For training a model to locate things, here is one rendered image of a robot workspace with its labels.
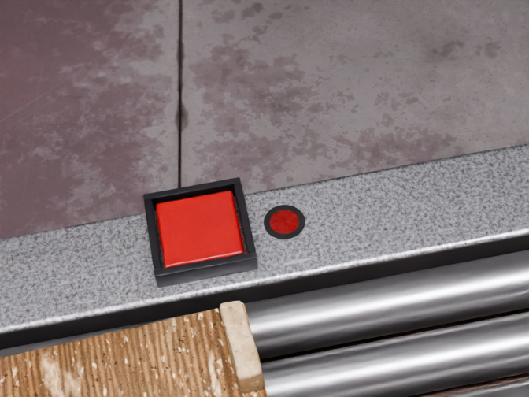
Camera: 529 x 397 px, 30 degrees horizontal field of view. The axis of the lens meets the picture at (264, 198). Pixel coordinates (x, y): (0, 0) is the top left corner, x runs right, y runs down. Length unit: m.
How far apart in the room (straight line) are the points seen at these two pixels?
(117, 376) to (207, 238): 0.13
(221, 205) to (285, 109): 1.29
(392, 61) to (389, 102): 0.11
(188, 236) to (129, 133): 1.31
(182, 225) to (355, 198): 0.14
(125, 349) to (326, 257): 0.16
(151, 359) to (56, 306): 0.10
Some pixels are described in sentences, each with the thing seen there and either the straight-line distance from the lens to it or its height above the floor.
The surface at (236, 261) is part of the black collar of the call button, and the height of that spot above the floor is 0.93.
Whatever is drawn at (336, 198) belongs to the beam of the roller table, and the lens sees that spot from 0.77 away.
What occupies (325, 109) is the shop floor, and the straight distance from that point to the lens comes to 2.04.
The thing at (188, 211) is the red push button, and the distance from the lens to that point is 0.75.
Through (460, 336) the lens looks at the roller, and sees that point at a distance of 0.71.
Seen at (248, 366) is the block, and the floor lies 0.96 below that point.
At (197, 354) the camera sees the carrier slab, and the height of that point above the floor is 0.94.
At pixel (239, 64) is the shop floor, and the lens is 2.13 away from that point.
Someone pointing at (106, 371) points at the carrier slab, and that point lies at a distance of 0.69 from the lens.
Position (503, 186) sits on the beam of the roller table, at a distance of 0.79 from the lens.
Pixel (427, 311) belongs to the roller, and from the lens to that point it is 0.72.
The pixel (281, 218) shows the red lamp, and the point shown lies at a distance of 0.76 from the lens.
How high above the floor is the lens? 1.54
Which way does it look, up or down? 54 degrees down
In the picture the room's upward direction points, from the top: 5 degrees counter-clockwise
